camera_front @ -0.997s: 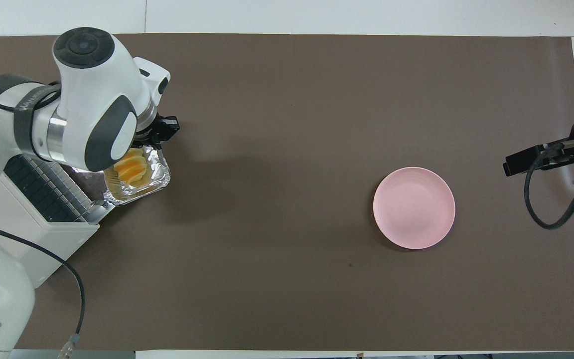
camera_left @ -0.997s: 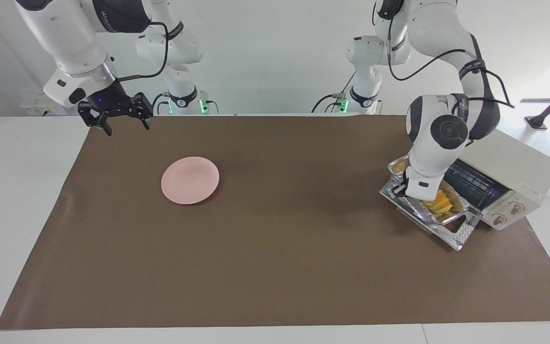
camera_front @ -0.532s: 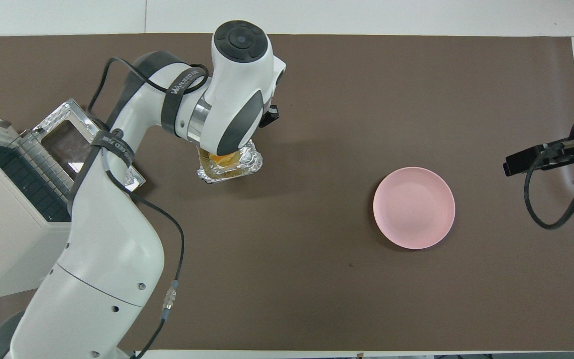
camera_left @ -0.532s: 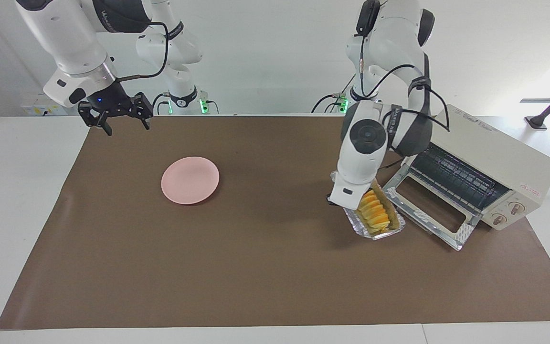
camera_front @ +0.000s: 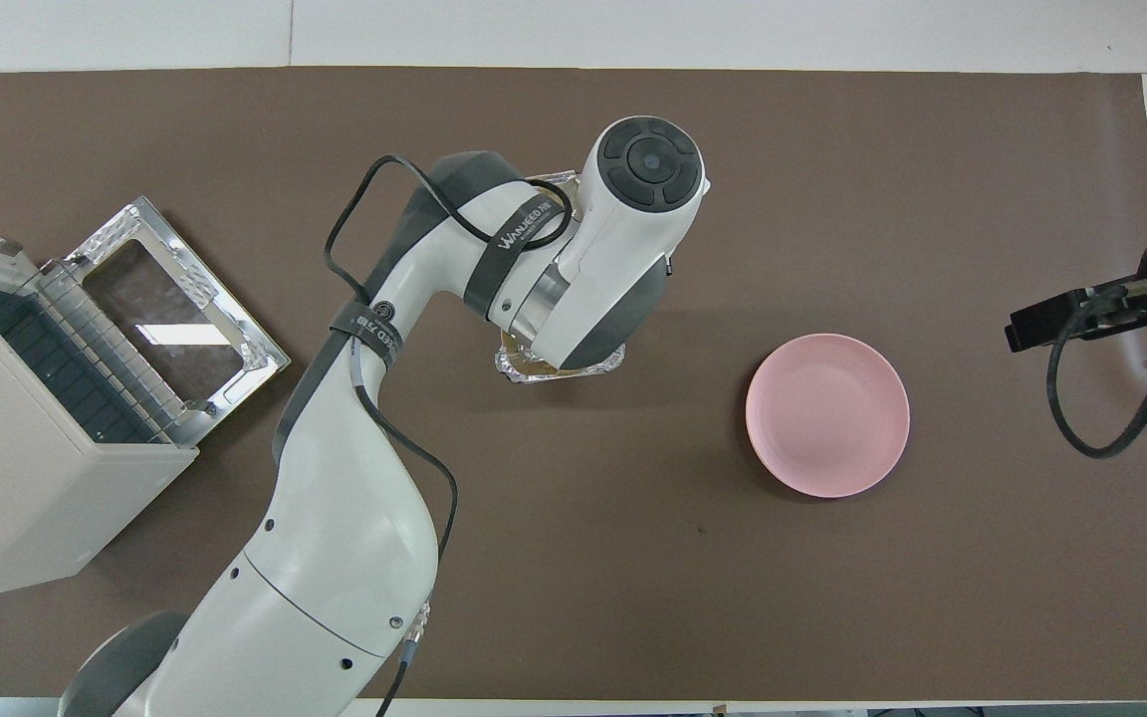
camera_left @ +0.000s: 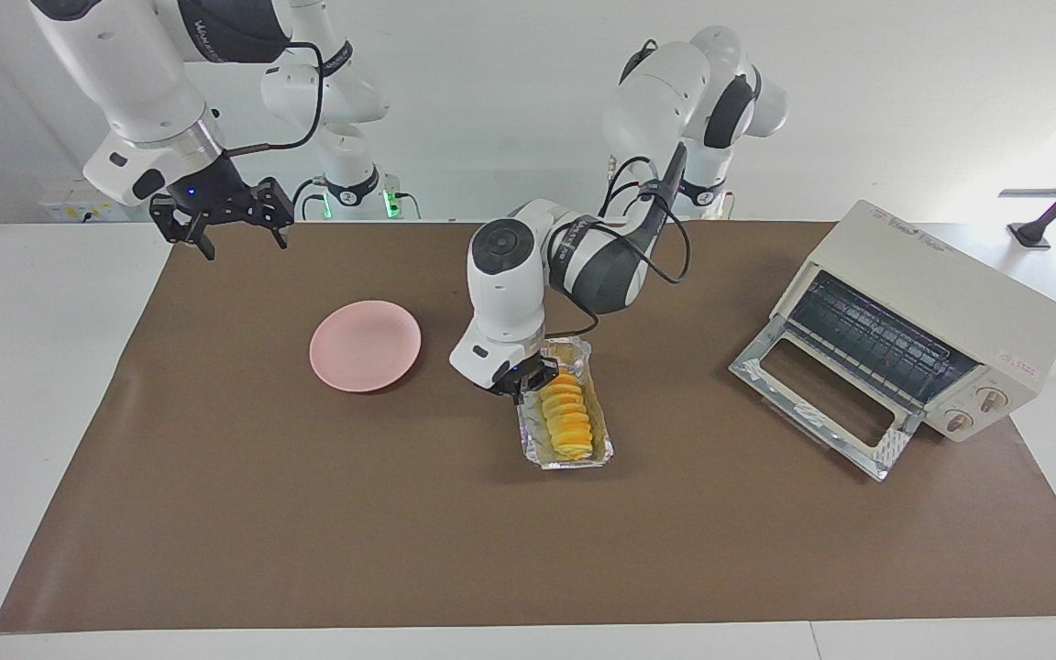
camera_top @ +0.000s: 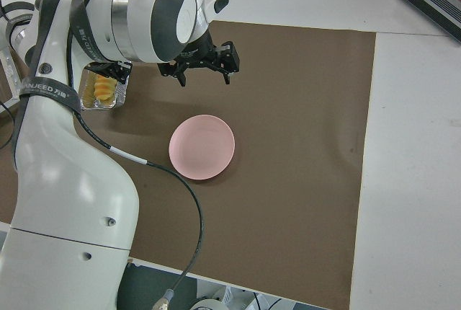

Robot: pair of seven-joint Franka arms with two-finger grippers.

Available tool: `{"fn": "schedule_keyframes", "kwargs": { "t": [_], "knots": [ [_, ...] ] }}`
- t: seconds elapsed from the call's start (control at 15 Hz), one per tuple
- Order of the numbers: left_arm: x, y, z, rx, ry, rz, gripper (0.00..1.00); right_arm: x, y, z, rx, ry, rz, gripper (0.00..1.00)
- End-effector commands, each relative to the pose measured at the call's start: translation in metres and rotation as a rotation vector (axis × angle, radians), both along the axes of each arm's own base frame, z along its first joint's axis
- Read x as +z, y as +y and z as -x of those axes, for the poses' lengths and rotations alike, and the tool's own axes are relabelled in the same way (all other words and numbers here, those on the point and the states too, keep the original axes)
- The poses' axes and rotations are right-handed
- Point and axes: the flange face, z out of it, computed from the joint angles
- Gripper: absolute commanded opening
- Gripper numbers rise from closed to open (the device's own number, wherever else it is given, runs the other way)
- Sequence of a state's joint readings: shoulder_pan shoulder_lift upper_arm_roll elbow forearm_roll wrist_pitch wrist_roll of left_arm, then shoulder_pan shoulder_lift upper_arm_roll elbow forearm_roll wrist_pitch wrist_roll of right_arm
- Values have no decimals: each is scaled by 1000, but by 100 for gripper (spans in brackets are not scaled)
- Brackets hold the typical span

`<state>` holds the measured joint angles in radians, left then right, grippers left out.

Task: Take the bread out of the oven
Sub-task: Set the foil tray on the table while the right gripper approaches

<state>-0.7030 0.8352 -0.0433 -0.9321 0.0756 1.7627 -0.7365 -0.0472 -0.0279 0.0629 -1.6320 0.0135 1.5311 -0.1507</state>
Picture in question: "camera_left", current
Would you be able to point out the golden ridged bread loaf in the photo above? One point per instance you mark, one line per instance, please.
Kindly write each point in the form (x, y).
(569, 422)

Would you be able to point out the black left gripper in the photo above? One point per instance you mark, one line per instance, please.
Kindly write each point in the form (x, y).
(514, 379)

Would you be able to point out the cream toaster oven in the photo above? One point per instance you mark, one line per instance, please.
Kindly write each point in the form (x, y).
(968, 293)

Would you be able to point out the aluminium foil tray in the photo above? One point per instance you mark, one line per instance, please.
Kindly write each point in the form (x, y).
(603, 449)

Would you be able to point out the pink round plate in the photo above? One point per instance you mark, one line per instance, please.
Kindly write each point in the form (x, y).
(365, 346)

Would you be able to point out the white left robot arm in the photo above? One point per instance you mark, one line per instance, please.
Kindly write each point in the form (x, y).
(510, 275)

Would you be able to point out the glass oven door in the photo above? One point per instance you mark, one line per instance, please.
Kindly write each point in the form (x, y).
(766, 367)

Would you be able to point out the brown table mat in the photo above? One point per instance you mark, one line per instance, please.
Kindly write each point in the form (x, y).
(528, 550)

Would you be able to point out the white wall socket box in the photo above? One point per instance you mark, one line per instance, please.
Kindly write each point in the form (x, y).
(65, 206)

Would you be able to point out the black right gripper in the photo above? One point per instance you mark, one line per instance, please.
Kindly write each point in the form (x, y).
(210, 195)

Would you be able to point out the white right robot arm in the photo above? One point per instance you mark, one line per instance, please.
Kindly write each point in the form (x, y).
(129, 69)

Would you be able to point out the cream oven knob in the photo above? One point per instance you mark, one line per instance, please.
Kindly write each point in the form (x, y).
(993, 399)
(957, 422)

